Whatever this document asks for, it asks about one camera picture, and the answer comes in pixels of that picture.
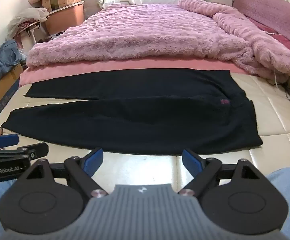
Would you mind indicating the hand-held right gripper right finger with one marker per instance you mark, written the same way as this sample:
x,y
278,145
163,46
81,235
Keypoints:
x,y
191,161

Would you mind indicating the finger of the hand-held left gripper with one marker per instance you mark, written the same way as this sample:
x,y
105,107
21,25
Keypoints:
x,y
6,140
36,150

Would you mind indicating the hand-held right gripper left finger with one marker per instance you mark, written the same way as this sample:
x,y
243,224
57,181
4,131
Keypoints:
x,y
93,161

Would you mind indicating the black pants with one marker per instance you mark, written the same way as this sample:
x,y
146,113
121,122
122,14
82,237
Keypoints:
x,y
135,125

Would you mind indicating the cardboard box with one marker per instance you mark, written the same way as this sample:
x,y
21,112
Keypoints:
x,y
2,90

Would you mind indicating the blue grey cloth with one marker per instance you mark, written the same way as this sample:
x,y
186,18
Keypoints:
x,y
1,60

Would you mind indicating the pink bed sheet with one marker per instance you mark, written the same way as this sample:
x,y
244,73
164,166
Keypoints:
x,y
85,68

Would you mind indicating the person's right leg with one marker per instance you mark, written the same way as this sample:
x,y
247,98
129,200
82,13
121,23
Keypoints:
x,y
288,192

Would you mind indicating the white plastic bag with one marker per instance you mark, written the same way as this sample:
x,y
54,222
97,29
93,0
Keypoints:
x,y
30,15

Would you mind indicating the pink plastic storage box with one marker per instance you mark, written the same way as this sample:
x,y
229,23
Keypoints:
x,y
65,20

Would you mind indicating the pink fluffy blanket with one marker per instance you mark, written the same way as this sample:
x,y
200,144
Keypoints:
x,y
145,35

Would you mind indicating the purple quilted headboard cover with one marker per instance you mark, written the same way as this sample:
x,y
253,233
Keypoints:
x,y
267,10

